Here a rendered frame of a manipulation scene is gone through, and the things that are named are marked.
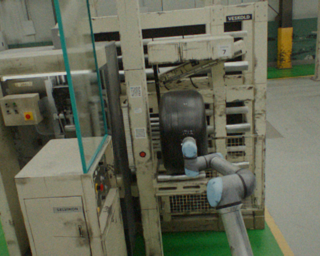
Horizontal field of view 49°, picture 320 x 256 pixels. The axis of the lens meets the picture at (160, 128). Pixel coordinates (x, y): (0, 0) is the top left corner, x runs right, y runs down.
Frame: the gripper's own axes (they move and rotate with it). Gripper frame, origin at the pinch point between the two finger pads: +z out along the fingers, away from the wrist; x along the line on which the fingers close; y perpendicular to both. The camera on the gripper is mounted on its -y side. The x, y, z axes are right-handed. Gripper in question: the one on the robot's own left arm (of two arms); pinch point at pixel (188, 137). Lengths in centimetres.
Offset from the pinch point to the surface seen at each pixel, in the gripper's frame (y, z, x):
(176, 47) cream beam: 55, 42, 5
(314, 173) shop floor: -104, 196, -150
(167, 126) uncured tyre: 7.3, 3.3, 12.3
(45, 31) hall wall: 132, 883, 411
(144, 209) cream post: -60, 27, 35
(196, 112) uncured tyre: 14.2, 7.0, -6.0
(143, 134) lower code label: -1.3, 21.0, 30.3
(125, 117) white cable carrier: 11.1, 21.2, 41.5
